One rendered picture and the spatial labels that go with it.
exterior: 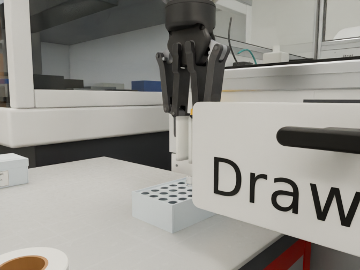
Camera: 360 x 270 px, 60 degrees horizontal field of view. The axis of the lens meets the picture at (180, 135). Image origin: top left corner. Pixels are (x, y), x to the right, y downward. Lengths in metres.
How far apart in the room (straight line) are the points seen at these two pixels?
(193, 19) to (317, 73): 0.23
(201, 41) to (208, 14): 0.04
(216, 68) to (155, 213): 0.21
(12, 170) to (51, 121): 0.29
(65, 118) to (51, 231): 0.56
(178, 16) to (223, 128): 0.21
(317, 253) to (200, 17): 0.44
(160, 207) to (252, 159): 0.18
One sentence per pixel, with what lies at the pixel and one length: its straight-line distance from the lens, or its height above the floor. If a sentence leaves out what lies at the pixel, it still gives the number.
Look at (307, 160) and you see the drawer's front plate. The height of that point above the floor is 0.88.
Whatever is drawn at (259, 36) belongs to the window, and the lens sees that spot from 0.65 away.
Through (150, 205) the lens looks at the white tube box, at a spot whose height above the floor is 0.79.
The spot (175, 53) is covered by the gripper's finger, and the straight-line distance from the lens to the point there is 0.48.
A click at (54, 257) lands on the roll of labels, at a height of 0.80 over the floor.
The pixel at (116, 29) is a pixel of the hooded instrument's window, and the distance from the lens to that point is 1.12.
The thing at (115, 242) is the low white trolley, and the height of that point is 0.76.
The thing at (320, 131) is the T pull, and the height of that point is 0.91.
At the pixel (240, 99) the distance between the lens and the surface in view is 0.63.
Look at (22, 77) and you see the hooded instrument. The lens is 0.92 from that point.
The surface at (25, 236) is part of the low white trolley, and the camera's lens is 0.45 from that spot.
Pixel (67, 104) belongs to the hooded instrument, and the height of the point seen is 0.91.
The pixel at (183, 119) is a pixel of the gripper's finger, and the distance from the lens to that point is 0.49.
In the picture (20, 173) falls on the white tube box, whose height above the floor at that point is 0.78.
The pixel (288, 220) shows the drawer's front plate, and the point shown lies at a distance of 0.28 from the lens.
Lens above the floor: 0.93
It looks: 7 degrees down
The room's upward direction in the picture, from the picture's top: straight up
